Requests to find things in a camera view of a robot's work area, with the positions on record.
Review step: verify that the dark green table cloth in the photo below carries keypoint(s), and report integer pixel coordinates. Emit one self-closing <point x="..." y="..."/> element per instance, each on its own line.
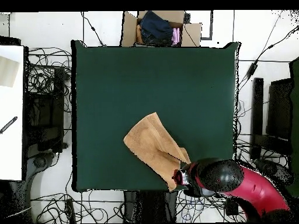
<point x="105" y="93"/>

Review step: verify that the beige paper sheet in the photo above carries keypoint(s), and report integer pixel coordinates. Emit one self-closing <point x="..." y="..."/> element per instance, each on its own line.
<point x="8" y="72"/>

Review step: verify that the black flat device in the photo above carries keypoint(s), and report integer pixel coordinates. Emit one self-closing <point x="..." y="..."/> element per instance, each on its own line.
<point x="9" y="41"/>

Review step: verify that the white desk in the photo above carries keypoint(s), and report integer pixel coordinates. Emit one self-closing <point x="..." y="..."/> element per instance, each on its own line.
<point x="11" y="151"/>

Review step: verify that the black power strip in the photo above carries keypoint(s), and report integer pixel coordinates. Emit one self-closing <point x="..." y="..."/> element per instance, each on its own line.
<point x="70" y="210"/>

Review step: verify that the dark blue jeans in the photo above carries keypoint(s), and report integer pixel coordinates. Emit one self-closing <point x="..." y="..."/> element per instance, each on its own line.
<point x="155" y="28"/>

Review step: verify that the pink garment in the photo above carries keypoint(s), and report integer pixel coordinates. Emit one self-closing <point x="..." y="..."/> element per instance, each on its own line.
<point x="175" y="36"/>

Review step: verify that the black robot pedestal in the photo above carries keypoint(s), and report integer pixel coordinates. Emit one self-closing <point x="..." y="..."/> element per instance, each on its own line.
<point x="149" y="207"/>

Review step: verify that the tan terry towel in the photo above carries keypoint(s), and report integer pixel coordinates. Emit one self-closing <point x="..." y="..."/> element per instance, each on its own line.
<point x="151" y="144"/>

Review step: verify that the tan garment in box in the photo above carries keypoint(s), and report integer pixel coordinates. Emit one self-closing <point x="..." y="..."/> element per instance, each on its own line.
<point x="139" y="35"/>

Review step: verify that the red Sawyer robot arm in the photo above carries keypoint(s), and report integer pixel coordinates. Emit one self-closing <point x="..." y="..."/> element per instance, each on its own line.
<point x="233" y="179"/>

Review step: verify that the black metal frame piece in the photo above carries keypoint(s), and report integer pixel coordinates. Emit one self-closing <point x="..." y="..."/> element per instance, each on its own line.
<point x="211" y="23"/>

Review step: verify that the open cardboard box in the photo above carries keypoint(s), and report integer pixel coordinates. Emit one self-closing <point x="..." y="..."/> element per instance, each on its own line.
<point x="128" y="30"/>

